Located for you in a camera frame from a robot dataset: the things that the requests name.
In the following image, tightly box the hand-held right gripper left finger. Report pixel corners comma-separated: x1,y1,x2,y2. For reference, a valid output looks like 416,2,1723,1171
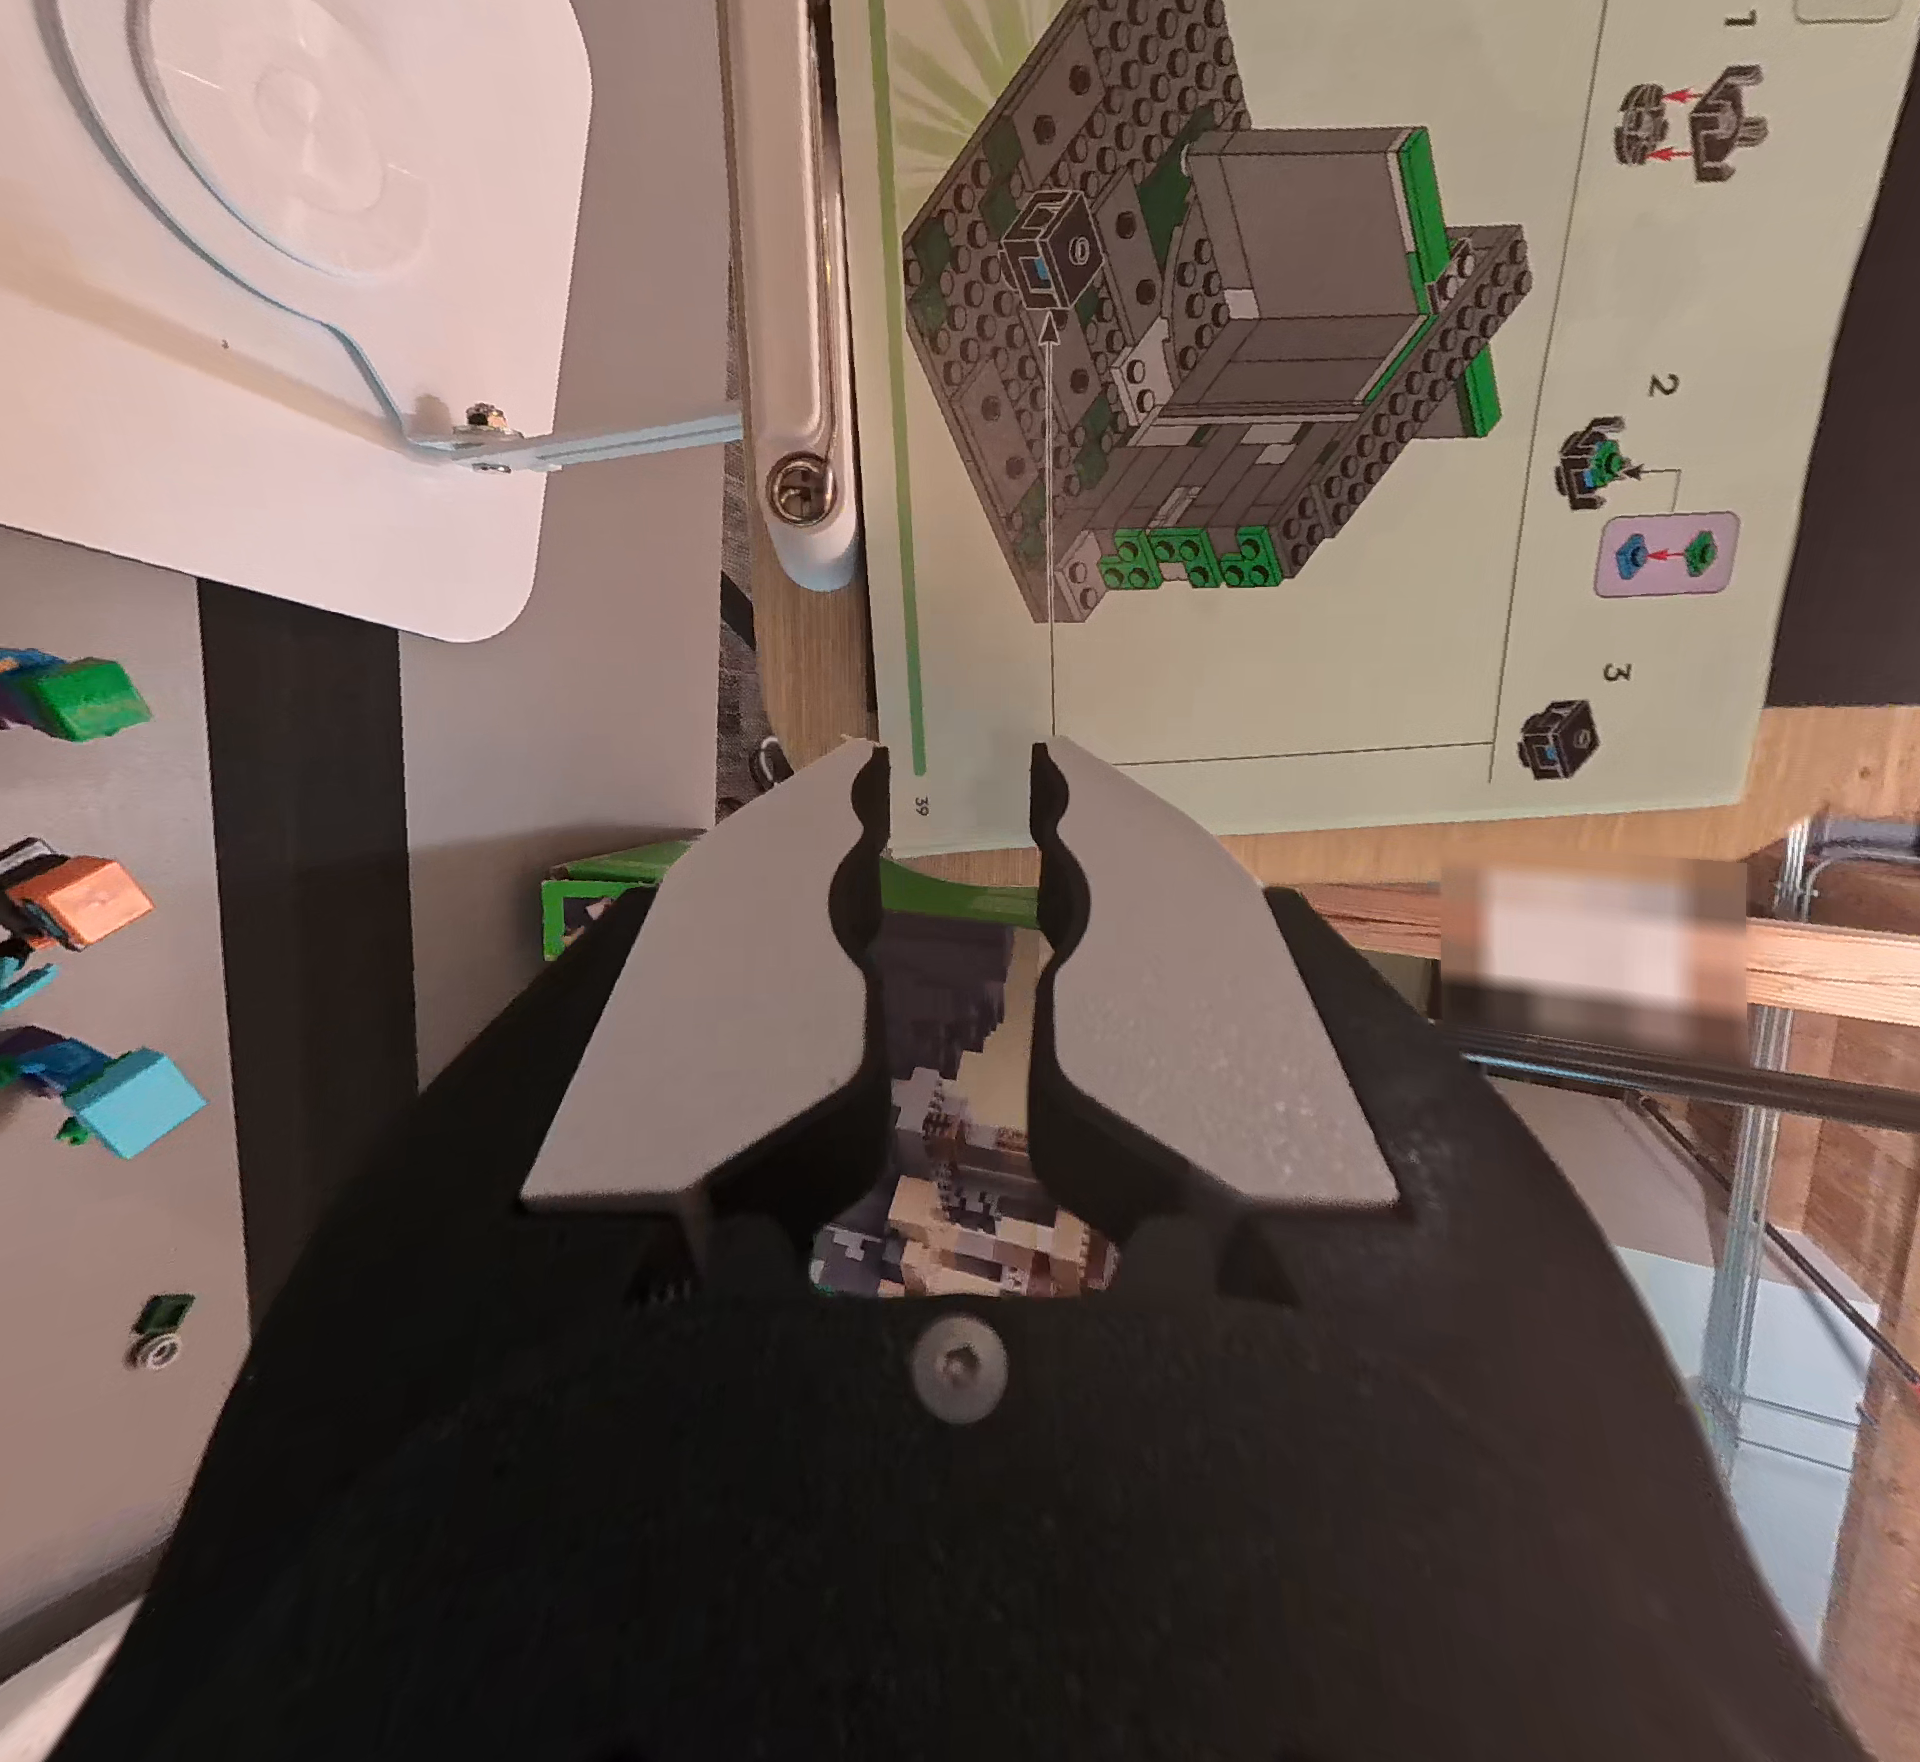
515,739,894,1232

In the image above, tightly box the white desktop stand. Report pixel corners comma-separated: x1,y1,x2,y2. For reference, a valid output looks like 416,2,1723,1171
0,0,863,645

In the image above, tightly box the cyan headed toy figure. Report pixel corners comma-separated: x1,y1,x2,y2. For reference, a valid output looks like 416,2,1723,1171
0,1026,209,1161

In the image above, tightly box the green headed toy figure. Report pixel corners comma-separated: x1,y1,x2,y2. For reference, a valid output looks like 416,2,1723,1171
0,650,156,743

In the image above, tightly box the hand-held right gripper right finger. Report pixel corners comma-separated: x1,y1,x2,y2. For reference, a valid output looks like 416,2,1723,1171
1024,734,1408,1220

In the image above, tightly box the orange headed toy figure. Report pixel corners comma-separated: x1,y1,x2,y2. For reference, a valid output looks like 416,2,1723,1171
0,838,156,1014

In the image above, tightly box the brick instruction booklet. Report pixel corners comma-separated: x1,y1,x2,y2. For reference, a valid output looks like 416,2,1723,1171
823,0,1920,849

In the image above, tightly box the green toy box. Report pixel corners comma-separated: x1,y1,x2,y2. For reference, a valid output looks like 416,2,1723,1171
542,832,1119,1298

